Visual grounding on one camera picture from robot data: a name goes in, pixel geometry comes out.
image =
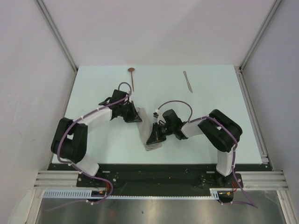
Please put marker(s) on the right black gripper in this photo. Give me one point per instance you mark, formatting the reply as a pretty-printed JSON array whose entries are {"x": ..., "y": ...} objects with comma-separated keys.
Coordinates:
[{"x": 155, "y": 136}]

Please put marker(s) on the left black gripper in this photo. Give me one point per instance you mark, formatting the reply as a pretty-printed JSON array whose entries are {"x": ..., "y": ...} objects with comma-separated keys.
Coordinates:
[{"x": 133, "y": 117}]

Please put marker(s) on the grey cloth napkin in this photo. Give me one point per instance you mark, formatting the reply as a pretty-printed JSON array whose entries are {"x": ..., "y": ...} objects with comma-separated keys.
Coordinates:
[{"x": 145, "y": 129}]

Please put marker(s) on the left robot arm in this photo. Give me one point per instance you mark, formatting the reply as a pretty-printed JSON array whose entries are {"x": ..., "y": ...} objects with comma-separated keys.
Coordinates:
[{"x": 70, "y": 139}]

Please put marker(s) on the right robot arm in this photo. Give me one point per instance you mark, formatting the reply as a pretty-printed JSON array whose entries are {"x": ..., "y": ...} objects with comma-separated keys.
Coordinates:
[{"x": 222, "y": 132}]

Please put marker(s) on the brown wooden spoon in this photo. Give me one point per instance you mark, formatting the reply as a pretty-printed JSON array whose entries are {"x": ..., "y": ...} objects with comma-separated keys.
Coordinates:
[{"x": 131, "y": 70}]

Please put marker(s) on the silver knife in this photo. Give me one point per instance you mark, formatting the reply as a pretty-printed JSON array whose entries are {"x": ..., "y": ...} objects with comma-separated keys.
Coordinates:
[{"x": 187, "y": 81}]

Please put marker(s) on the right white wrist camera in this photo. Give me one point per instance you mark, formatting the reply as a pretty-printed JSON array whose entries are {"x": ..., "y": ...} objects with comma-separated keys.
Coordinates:
[{"x": 158, "y": 116}]

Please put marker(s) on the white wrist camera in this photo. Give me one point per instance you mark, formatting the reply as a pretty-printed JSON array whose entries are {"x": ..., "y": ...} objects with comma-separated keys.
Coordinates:
[
  {"x": 158, "y": 116},
  {"x": 129, "y": 99}
]

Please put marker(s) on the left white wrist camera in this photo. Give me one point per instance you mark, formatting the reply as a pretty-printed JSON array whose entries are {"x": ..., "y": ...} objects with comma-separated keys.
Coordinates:
[{"x": 129, "y": 99}]

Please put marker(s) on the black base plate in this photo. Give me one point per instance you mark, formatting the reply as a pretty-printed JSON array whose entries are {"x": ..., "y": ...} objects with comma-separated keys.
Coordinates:
[{"x": 169, "y": 179}]

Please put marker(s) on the white slotted cable duct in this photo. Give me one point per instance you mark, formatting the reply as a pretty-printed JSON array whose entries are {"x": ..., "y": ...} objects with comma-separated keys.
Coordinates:
[{"x": 201, "y": 194}]

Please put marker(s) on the left aluminium frame post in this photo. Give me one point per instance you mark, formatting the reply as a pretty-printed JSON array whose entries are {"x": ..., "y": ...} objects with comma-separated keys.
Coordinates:
[{"x": 56, "y": 33}]

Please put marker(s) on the aluminium frame post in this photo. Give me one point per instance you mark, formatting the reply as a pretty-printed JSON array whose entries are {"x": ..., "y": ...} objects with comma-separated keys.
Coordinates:
[
  {"x": 56, "y": 33},
  {"x": 261, "y": 32}
]

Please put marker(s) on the aluminium cross rail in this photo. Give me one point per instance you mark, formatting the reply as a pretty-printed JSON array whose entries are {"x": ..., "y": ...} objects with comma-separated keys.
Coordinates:
[{"x": 262, "y": 180}]

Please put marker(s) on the right aluminium frame post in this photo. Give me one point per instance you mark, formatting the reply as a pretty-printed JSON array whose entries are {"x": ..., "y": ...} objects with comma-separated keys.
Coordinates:
[{"x": 261, "y": 32}]

